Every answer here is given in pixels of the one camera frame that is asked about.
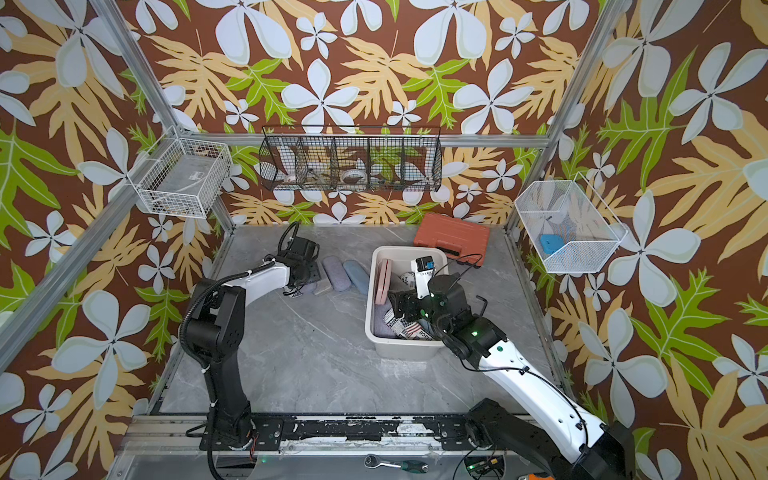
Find white wire basket right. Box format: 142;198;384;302
515;174;628;275

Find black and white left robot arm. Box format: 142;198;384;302
179;222;319;450

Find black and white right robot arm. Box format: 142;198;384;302
388;274;636;479

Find pink glasses case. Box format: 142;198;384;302
374;259;392;305

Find purple fabric glasses case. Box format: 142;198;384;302
322;256;352;292

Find black wire basket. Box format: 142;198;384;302
256;125;444;192

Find cream plastic storage box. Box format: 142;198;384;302
365;246;450;362

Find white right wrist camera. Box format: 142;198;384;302
411;256;435;299

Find flag newspaper glasses case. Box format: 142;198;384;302
384;309;433;341

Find white wire basket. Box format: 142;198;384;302
131;127;233;219
515;174;628;275

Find light blue fabric glasses case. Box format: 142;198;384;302
343;260;370;295

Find blue object in basket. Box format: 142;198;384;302
539;234;566;256

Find white wire basket left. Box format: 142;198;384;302
131;127;233;219

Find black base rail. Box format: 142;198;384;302
211;414;490;452

